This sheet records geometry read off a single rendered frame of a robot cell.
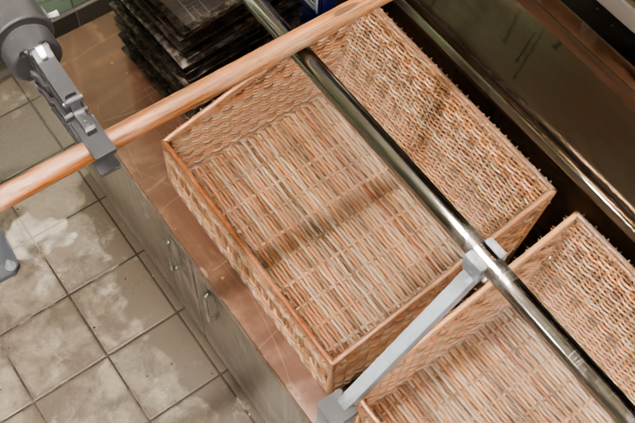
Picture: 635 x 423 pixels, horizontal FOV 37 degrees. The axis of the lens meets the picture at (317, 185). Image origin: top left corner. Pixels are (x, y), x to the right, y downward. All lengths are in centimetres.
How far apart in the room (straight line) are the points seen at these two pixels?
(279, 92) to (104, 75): 41
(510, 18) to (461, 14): 10
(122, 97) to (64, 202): 64
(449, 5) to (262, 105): 46
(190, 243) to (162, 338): 59
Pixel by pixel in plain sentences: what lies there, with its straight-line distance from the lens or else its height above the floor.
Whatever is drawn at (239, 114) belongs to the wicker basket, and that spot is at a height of 69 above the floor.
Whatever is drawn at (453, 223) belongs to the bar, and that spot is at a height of 117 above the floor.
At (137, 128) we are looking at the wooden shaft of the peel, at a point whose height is 120.
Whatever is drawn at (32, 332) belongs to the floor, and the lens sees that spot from 248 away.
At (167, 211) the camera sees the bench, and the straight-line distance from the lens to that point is 189.
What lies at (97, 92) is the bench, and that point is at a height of 58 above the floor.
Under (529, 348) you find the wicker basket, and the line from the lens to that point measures 180.
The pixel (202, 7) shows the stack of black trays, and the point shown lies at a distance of 177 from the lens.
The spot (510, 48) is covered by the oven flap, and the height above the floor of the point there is 101.
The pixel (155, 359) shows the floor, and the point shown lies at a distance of 239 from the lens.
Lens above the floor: 222
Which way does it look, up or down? 59 degrees down
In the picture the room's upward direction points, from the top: 3 degrees clockwise
